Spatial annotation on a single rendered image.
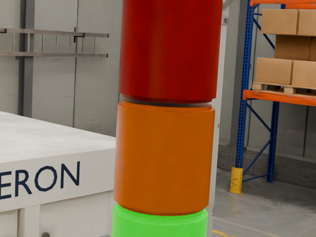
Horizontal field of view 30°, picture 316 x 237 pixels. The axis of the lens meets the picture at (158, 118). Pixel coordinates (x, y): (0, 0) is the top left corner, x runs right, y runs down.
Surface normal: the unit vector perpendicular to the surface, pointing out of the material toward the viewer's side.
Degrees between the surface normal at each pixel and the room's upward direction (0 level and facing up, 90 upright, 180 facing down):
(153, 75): 90
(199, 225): 90
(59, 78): 90
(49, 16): 90
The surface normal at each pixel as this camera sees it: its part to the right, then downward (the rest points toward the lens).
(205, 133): 0.81, 0.12
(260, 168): -0.65, 0.07
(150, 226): -0.11, 0.13
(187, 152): 0.41, 0.15
